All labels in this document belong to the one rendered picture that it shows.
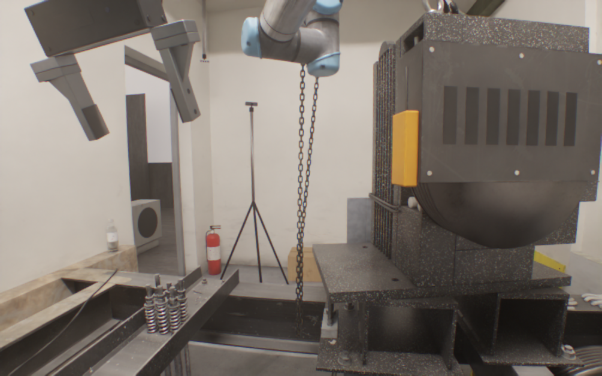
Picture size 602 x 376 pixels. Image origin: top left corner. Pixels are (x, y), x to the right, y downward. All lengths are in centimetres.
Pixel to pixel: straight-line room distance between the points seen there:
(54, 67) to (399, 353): 100
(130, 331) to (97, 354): 13
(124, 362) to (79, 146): 136
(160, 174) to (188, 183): 510
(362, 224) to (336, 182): 179
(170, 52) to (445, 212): 59
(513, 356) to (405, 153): 72
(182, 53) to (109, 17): 8
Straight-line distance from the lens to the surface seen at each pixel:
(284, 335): 147
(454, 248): 88
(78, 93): 44
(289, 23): 58
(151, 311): 113
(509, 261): 99
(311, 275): 305
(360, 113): 319
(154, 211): 459
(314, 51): 68
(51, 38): 42
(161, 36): 35
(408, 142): 65
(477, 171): 72
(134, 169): 790
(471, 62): 73
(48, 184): 195
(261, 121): 331
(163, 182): 821
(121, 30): 37
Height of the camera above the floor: 125
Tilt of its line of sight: 6 degrees down
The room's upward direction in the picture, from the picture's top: straight up
